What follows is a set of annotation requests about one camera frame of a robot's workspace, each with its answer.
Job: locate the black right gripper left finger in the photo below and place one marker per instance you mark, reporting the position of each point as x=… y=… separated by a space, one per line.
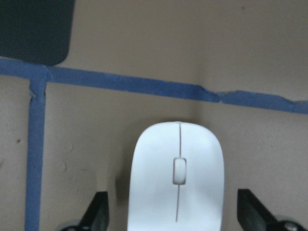
x=96 y=217

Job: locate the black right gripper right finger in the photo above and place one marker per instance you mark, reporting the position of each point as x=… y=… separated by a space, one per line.
x=252 y=215

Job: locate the white computer mouse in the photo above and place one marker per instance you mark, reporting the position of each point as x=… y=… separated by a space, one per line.
x=176 y=180

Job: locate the black mousepad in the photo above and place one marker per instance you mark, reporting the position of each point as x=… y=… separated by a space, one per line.
x=36 y=31

